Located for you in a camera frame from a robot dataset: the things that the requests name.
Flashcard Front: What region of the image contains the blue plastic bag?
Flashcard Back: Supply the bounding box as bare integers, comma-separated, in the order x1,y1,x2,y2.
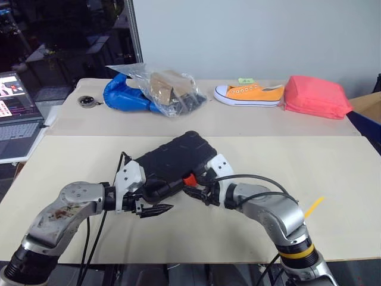
102,73,161,114

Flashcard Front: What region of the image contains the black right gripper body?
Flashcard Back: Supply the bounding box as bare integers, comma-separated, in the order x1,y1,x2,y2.
201,167,222,207

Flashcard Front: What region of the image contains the black chair back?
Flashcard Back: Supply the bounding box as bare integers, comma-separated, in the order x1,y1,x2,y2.
371,73,381,96

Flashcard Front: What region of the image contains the pink folded cloth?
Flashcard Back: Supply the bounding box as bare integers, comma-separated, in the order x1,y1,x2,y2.
282,75,354,121

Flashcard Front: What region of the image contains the dark blue box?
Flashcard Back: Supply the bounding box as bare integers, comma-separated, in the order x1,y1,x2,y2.
346,110,381,156

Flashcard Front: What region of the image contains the clear plastic bag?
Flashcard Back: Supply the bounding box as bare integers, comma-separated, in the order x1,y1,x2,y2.
105,62,208,120

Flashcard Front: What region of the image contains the left gripper black pointed finger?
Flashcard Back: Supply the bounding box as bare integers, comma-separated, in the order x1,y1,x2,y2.
139,209,168,220
139,204,174,213

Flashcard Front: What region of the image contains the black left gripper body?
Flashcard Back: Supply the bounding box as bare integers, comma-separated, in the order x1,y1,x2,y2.
121,192,145,216

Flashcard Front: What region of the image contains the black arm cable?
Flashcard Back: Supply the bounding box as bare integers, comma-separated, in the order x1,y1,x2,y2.
201,174,299,206
77,151,132,286

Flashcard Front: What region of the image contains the round black metal gadget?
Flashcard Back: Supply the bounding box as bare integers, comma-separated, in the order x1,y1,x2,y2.
77,95,105,108

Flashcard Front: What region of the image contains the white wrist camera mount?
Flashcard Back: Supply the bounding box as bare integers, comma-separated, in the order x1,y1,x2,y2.
114,161,147,215
207,153,235,210

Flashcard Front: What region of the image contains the brown cardboard box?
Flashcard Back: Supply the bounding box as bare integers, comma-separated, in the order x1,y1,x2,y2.
348,91,381,125

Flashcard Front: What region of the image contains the silver metal pillar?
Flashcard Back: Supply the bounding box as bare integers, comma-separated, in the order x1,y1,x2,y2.
125,0,144,65

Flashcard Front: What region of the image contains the yellow strip marking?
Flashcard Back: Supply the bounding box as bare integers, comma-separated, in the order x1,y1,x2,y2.
302,195,326,219

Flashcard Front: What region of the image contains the brown cardboard packet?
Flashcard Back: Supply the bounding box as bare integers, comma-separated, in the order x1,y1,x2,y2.
149,70,192,104

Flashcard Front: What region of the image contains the small black hardware pile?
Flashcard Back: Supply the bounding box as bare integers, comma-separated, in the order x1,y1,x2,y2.
176,93,207,116

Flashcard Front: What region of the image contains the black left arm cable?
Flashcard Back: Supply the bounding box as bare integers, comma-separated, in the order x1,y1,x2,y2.
77,151,132,286

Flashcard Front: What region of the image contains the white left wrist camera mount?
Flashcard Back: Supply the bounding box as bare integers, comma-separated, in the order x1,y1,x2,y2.
114,161,147,215

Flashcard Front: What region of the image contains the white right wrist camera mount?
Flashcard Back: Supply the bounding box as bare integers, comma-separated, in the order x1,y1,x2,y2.
207,153,235,210

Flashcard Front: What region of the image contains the orange canvas sneaker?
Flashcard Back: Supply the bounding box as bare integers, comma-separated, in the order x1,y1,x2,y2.
214,83,285,107

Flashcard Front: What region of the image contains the grey open laptop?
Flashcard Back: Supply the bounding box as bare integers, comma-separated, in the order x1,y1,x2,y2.
0,70,45,164

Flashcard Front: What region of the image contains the black plastic tool case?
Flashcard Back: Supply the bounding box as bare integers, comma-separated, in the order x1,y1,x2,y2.
133,130,218,207

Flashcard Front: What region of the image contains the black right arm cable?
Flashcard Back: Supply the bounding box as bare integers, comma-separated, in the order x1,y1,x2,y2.
201,174,299,206

